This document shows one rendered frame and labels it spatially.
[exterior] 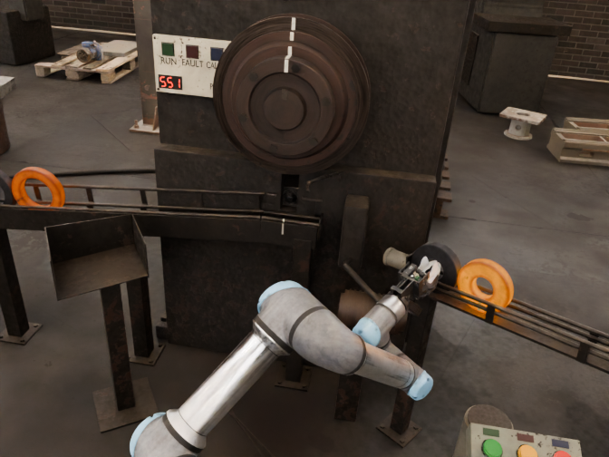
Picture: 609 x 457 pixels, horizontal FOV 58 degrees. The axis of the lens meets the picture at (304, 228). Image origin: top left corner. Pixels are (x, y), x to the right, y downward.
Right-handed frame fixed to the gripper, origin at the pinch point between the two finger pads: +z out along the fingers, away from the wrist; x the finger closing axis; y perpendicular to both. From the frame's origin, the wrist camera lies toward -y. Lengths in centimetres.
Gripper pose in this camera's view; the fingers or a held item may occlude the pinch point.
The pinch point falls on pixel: (436, 265)
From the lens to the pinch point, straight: 168.2
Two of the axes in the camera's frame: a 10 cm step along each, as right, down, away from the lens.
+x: -7.2, -3.8, 5.8
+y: -1.6, -7.3, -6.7
